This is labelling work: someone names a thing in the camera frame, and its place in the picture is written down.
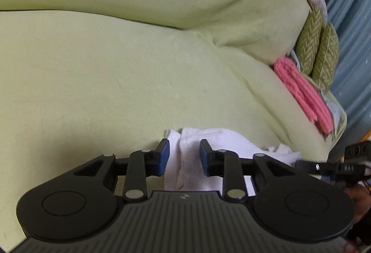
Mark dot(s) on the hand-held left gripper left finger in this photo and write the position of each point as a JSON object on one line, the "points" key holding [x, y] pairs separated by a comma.
{"points": [[162, 157]]}

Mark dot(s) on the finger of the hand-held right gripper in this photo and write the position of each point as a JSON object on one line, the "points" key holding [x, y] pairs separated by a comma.
{"points": [[318, 167]]}

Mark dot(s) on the pink folded blanket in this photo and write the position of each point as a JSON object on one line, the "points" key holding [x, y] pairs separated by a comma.
{"points": [[301, 90]]}

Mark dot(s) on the green covered sofa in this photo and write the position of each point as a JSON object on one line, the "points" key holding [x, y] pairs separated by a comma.
{"points": [[87, 67]]}

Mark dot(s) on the blue curtain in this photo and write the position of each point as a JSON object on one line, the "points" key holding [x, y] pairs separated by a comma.
{"points": [[353, 38]]}

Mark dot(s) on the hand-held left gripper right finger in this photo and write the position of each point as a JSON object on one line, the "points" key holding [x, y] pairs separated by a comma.
{"points": [[204, 160]]}

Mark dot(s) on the white garment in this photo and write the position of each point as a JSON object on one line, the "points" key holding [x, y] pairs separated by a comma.
{"points": [[191, 140]]}

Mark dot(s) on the green herringbone pillow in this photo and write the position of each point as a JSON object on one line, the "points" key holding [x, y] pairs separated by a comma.
{"points": [[326, 56], [310, 38]]}

